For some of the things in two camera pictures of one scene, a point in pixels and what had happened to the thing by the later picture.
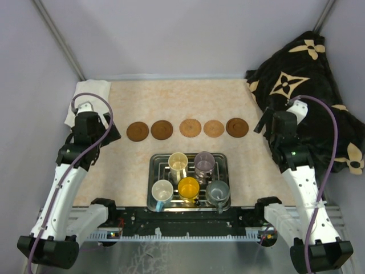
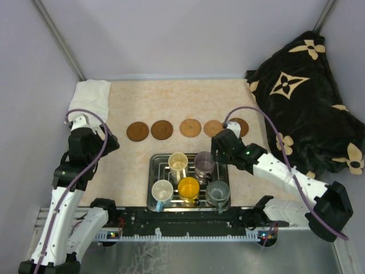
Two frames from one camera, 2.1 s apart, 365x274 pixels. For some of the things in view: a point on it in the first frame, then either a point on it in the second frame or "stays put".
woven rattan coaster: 190,128 stays put
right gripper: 266,116 to 215,146
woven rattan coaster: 214,128 stays put
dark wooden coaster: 162,129 stays put
